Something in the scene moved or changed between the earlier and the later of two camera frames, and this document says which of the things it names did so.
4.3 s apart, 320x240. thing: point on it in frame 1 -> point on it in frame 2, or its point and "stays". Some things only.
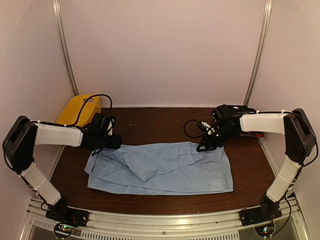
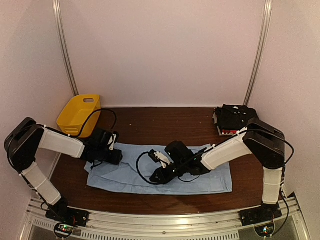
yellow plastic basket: (70, 114) stays
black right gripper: (205, 140) -> (163, 179)
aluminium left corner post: (60, 25) stays
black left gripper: (116, 142) -> (115, 159)
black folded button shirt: (235, 111) stays
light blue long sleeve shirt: (176, 168) stays
